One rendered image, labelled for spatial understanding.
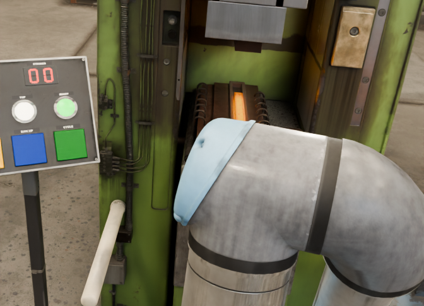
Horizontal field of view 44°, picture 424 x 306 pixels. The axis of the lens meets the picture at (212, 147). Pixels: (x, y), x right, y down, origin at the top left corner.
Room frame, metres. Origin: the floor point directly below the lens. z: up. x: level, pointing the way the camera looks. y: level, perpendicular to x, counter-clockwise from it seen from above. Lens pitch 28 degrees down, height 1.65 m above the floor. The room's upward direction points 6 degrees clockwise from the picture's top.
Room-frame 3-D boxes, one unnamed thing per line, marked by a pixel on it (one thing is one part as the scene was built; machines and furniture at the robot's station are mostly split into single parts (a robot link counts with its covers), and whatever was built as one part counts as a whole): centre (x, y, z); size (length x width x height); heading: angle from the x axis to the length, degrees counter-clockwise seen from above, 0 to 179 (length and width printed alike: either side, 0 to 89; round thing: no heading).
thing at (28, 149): (1.11, 0.45, 1.01); 0.07 x 0.05 x 0.07; 117
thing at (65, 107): (1.20, 0.38, 1.09); 0.05 x 0.03 x 0.04; 92
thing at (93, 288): (1.23, 0.29, 0.62); 0.44 x 0.05 x 0.05; 2
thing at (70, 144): (1.16, 0.36, 1.01); 0.07 x 0.05 x 0.07; 117
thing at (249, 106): (1.54, -0.05, 0.96); 0.42 x 0.20 x 0.09; 2
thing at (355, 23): (1.47, -0.36, 1.27); 0.09 x 0.02 x 0.17; 92
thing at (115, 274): (1.43, 0.31, 0.36); 0.09 x 0.07 x 0.12; 92
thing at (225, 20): (1.54, -0.05, 1.32); 0.42 x 0.20 x 0.10; 2
